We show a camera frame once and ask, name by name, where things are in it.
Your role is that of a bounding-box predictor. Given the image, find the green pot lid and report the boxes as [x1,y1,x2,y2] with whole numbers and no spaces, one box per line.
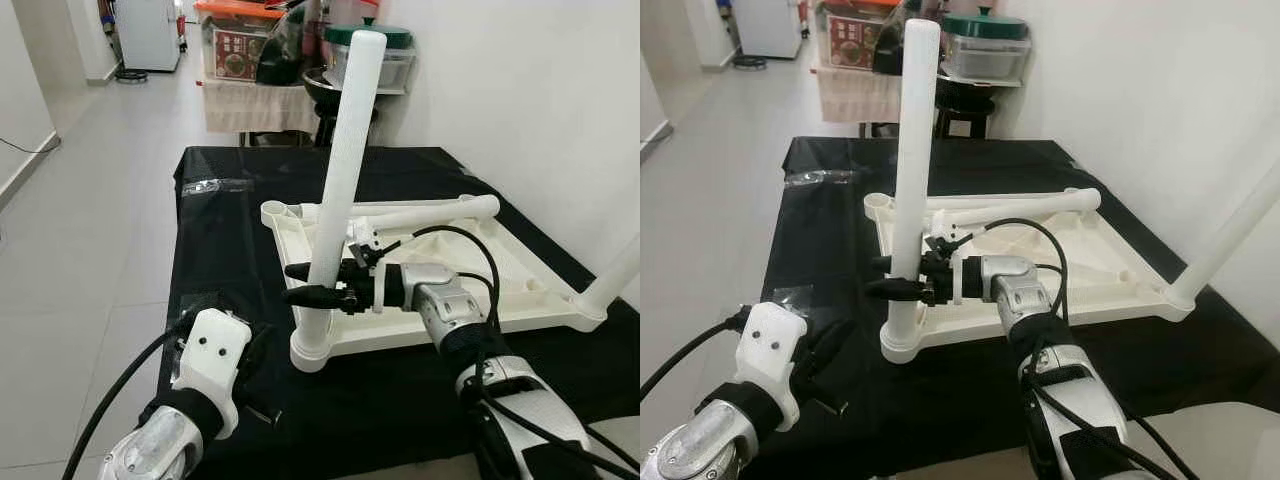
[322,18,414,49]
[940,8,1031,41]

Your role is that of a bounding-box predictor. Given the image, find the black bag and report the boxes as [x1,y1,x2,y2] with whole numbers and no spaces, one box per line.
[255,3,321,86]
[872,0,911,76]

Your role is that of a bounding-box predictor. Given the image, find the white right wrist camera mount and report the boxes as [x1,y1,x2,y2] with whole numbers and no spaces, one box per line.
[345,218,411,313]
[925,215,986,306]

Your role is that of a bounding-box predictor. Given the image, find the black round stool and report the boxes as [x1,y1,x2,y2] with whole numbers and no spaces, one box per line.
[315,100,381,148]
[935,95,996,139]

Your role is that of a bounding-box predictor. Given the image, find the beige table cloth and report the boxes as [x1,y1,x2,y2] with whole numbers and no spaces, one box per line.
[815,65,901,123]
[203,78,321,134]

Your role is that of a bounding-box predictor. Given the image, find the thin black wall wires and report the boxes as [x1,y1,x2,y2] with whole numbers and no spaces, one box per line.
[0,135,61,157]

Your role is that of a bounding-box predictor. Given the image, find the red printed box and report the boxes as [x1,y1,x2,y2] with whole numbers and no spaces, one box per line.
[212,28,259,81]
[825,15,876,69]

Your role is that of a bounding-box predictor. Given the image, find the clear plastic container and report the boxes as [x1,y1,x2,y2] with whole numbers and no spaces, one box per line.
[325,45,416,93]
[940,35,1031,86]

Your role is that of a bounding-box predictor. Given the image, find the white fridge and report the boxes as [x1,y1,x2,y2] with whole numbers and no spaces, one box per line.
[115,0,183,71]
[735,0,801,59]

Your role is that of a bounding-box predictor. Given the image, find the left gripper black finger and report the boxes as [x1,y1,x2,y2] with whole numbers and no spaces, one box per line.
[797,318,856,386]
[241,320,276,386]

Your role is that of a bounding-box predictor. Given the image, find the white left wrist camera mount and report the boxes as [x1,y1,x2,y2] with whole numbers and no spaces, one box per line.
[172,308,253,439]
[733,302,809,431]

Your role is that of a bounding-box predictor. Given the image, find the white plastic table top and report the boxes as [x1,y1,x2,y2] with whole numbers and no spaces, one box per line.
[260,195,611,373]
[863,188,1196,363]

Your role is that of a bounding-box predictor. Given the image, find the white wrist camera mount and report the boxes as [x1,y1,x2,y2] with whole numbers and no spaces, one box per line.
[733,302,809,431]
[345,218,411,313]
[925,215,986,306]
[172,308,253,439]

